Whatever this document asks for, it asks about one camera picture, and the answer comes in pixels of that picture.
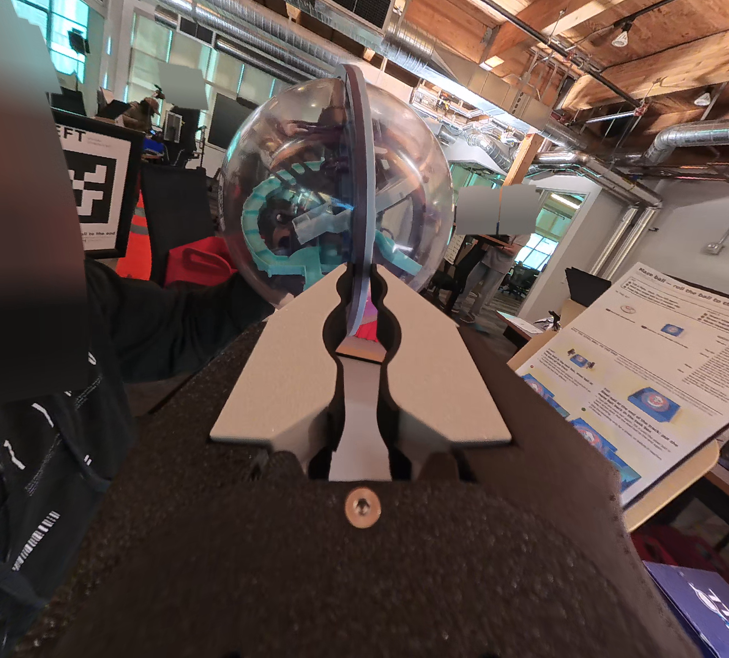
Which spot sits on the black framed marker sign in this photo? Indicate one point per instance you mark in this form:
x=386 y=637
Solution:
x=97 y=179

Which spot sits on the black printed hoodie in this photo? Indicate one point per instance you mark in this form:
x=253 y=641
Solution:
x=51 y=470

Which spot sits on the slim silver air duct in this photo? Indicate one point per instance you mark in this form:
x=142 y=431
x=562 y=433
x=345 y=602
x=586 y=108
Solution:
x=267 y=57

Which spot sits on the black draped table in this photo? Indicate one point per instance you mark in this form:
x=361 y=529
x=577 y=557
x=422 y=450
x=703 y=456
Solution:
x=176 y=213

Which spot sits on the cardboard backing board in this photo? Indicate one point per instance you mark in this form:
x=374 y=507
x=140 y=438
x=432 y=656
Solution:
x=672 y=490

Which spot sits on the person's left forearm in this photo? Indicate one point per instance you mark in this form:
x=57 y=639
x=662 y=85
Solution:
x=182 y=316

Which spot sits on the black monitor screen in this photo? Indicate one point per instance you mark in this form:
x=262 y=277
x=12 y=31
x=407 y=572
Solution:
x=230 y=119

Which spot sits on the white printed instruction sheet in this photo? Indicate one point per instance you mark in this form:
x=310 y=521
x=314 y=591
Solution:
x=638 y=373

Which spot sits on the red plastic crate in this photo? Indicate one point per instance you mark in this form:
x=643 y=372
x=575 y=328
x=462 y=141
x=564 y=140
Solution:
x=683 y=549

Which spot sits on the ceiling spot lamp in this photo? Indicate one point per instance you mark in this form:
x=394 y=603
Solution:
x=622 y=35
x=702 y=98

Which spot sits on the black folded panel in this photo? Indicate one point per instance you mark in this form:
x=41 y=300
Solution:
x=589 y=285

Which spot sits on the black ceiling pipe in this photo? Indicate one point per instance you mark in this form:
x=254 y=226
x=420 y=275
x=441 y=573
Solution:
x=512 y=15

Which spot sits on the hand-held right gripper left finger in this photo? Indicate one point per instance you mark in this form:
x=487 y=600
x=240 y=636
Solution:
x=279 y=384

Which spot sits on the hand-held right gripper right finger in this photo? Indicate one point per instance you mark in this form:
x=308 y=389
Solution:
x=444 y=384

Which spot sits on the red plastic container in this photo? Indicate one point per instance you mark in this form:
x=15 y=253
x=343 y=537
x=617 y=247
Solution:
x=199 y=262

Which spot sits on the orange traffic cone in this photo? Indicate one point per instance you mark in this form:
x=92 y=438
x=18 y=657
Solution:
x=135 y=236

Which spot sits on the clear plastic maze ball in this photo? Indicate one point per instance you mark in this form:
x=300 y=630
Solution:
x=319 y=179

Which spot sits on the blue printed box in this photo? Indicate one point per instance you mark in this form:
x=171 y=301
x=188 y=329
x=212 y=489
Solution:
x=695 y=606

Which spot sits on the bent silver air duct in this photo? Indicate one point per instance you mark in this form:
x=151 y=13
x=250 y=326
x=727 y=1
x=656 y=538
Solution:
x=689 y=139

